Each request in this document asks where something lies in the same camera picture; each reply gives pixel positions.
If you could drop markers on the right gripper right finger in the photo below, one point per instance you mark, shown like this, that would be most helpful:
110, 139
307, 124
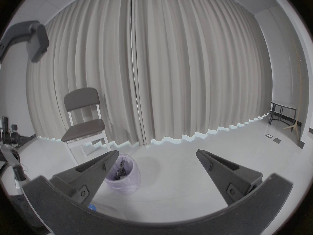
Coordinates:
232, 180

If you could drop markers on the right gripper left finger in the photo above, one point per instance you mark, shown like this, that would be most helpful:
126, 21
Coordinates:
83, 180

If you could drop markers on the black plastic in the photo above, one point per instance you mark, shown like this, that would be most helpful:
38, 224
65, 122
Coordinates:
121, 172

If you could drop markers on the purple plastic bag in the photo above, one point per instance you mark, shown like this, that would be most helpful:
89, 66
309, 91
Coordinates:
122, 187

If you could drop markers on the white trash bin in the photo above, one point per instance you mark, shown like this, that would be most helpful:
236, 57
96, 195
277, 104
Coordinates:
134, 177

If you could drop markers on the grey white chair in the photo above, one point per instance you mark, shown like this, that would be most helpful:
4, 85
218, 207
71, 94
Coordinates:
82, 99

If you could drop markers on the dark round side table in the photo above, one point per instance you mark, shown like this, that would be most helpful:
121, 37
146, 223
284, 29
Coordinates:
281, 104

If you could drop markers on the white curtain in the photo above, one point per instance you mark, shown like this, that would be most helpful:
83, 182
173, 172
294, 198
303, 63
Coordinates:
93, 45
195, 57

